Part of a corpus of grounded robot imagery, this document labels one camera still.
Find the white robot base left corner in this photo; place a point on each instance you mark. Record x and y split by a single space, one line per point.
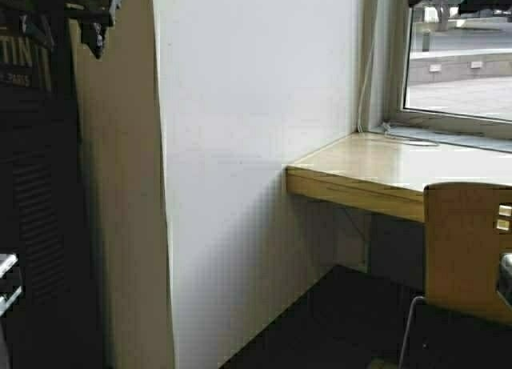
11 281

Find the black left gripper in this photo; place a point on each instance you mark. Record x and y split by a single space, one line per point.
94 18

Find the white robot base right corner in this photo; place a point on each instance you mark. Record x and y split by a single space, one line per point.
504 278

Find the window frame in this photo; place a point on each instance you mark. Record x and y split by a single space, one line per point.
430 70

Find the long wooden window counter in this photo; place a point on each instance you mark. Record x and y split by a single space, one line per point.
377 173

